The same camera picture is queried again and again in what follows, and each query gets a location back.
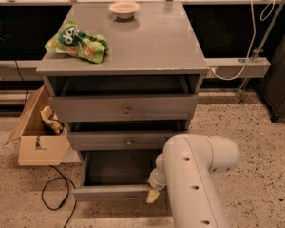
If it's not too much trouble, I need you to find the grey drawer cabinet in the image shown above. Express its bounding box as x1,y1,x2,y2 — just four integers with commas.
35,1,209,157

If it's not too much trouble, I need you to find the dark grey cabinet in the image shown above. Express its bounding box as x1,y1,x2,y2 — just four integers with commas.
259,34,285,122

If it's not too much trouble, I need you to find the black floor cable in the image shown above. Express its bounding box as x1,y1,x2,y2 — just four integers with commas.
41,165,78,228

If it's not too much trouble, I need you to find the green chip bag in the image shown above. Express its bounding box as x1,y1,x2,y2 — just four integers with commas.
45,21,108,64

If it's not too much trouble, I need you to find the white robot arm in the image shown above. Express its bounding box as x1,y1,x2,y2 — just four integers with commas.
146,134,240,228

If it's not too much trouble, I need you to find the crumpled yellow paper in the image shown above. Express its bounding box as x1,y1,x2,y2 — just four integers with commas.
40,106,63,135

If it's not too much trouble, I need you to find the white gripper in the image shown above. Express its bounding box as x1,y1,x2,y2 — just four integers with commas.
146,168,166,204

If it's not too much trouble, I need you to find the grey wall rail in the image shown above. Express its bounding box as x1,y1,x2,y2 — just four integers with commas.
0,57,271,82

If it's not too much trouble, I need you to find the metal stand pole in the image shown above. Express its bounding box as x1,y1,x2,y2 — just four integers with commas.
236,0,285,105

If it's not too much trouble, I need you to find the grey drawer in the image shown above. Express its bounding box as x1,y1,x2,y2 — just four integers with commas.
66,131,181,151
73,149,161,202
50,95,197,123

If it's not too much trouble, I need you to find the white bowl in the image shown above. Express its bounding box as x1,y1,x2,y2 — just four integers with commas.
109,1,140,19

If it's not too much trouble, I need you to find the grey bottom drawer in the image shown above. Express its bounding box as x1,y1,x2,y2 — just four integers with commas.
73,149,161,202

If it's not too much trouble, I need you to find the cardboard box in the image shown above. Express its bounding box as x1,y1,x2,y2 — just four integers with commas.
7,85,69,166

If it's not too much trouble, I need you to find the grey top drawer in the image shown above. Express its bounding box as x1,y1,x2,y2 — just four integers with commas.
50,95,197,123

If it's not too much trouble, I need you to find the white hanging cable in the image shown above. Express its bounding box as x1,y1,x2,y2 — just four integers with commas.
208,0,276,82

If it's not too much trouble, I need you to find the grey middle drawer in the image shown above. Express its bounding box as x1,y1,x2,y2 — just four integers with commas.
66,131,181,151

